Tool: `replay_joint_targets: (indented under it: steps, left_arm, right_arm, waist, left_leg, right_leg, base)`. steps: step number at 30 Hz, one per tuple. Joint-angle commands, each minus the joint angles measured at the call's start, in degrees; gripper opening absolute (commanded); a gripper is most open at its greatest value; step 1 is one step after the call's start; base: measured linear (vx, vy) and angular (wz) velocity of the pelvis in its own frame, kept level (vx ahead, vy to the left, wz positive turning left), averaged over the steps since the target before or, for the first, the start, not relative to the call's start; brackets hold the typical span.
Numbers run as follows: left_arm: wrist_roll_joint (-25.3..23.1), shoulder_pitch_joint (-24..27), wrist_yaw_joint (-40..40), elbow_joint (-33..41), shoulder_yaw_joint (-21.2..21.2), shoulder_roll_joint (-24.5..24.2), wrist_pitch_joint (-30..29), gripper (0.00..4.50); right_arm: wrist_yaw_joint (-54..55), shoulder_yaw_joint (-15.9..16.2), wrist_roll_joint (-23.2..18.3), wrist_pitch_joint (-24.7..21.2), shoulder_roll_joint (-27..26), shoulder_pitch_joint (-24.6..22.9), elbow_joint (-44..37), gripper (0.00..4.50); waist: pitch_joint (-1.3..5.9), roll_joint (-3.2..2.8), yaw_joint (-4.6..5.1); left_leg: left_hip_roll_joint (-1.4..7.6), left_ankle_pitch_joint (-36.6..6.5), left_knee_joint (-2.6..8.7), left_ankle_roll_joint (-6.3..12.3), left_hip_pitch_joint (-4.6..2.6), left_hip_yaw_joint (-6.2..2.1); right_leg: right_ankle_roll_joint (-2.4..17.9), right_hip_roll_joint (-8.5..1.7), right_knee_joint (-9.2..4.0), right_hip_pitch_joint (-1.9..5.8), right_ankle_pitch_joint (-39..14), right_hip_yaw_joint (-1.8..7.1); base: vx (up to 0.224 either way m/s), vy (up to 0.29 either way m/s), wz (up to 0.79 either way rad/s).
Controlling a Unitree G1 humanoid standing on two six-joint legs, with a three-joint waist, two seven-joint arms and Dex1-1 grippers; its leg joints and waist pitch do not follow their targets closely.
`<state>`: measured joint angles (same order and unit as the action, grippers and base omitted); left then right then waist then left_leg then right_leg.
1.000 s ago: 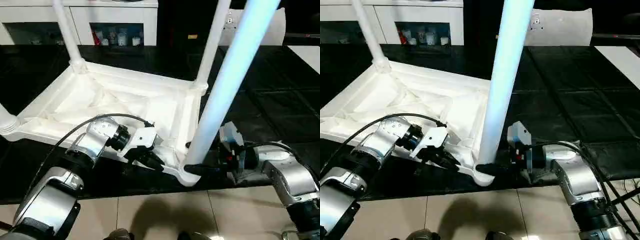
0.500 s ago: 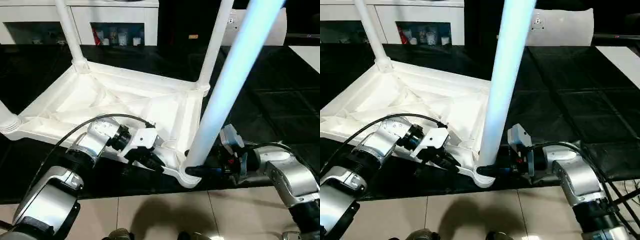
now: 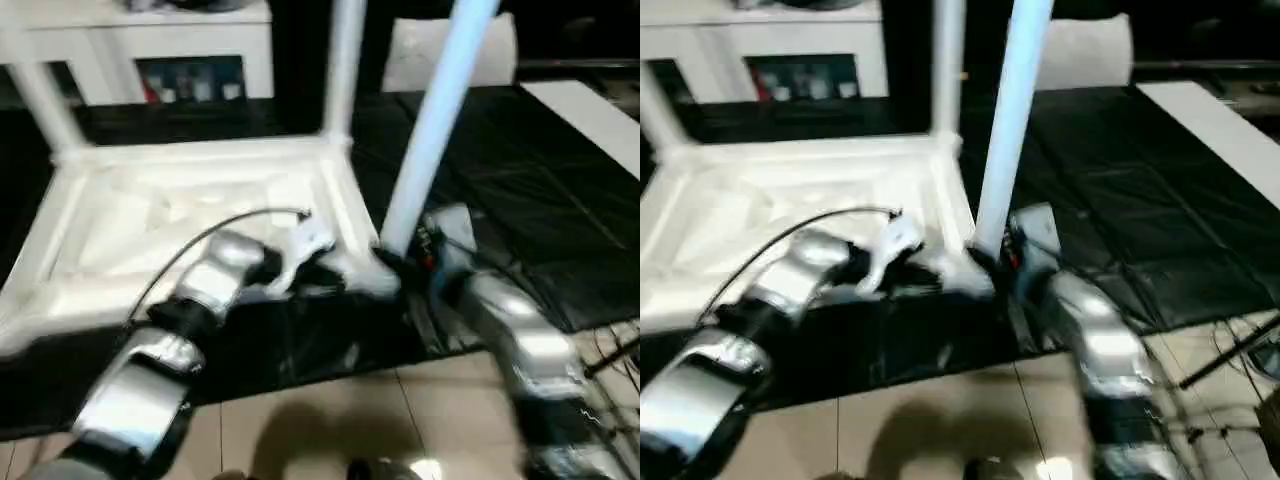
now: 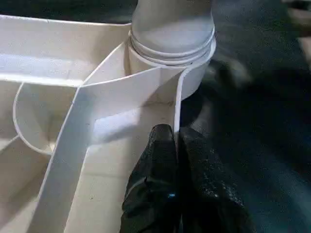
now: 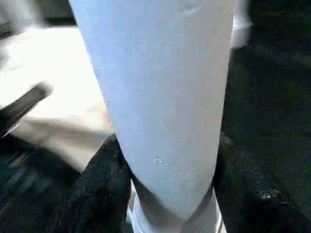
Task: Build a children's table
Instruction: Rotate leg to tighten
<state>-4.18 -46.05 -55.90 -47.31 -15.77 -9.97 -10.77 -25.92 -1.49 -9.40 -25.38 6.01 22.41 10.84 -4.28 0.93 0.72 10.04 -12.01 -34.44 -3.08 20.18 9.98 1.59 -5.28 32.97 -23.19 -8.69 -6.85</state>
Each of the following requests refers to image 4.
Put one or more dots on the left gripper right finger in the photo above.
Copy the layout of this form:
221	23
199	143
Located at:
209	194

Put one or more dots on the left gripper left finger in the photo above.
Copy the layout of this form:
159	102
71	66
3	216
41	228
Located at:
155	187

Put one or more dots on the white plastic table leg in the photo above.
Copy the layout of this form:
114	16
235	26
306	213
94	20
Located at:
170	29

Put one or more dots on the white plastic table top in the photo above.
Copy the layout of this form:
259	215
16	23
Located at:
36	60

